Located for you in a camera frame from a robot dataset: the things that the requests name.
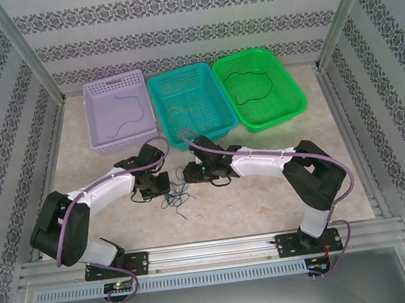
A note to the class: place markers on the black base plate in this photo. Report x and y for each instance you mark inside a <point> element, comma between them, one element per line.
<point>286,246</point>
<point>138,263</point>

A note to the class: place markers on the aluminium mounting rail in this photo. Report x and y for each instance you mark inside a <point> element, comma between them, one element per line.
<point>210,253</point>

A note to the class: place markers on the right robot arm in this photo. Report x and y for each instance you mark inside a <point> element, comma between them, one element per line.
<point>258,159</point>

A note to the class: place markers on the right circuit board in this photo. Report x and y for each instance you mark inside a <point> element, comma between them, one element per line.
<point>316,266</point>

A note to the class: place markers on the aluminium frame post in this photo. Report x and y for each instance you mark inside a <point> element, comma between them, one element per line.
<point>342,15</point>
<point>27,50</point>

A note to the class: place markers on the green plastic basket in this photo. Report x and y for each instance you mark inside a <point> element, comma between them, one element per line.
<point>264,111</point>

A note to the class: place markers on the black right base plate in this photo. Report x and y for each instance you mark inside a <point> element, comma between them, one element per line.
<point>286,246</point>

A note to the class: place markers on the purple plastic basket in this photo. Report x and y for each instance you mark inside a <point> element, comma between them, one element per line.
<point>117,110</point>

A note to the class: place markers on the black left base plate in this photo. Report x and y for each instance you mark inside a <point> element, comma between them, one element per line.
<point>138,263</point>

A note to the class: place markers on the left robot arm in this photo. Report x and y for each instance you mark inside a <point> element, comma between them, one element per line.
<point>108,189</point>

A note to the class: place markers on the teal plastic basket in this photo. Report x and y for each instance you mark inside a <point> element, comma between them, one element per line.
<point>189,98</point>

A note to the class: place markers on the aluminium side rail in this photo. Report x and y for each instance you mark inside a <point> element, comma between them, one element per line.
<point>337,107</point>
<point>55,139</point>

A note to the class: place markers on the left circuit board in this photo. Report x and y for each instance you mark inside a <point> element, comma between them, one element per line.
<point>119,286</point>

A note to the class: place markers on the circuit board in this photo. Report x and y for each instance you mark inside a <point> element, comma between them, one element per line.
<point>119,286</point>
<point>316,266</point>

